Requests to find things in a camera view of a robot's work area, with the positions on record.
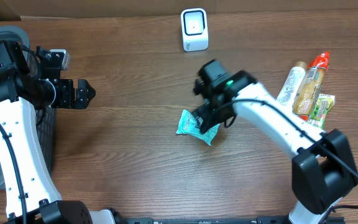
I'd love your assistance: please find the orange spaghetti packet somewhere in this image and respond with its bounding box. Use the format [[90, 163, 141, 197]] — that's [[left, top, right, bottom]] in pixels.
[[293, 52, 330, 121]]

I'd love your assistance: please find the white barcode scanner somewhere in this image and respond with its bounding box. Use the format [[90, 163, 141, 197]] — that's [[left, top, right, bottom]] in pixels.
[[180, 8, 209, 52]]

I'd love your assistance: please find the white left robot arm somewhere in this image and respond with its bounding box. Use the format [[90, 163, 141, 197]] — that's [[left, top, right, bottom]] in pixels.
[[0, 40, 122, 223]]

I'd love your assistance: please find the white tube with gold cap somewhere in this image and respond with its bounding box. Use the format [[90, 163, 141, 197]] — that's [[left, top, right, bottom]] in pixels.
[[277, 61, 308, 109]]

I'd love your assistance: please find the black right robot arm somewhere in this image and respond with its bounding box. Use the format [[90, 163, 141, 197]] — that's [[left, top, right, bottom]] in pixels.
[[193, 60, 358, 223]]

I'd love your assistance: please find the green tea packet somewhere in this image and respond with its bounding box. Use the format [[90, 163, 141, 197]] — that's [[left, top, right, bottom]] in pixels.
[[307, 93, 336, 129]]

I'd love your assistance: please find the teal snack packet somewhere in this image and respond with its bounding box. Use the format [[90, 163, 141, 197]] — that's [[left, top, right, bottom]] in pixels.
[[176, 110, 220, 146]]

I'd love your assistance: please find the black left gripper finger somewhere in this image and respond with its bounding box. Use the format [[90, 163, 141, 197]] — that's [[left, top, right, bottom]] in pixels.
[[75, 90, 96, 109], [76, 79, 96, 93]]

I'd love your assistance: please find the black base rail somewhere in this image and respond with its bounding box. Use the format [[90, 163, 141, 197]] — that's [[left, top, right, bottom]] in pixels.
[[126, 216, 346, 224]]

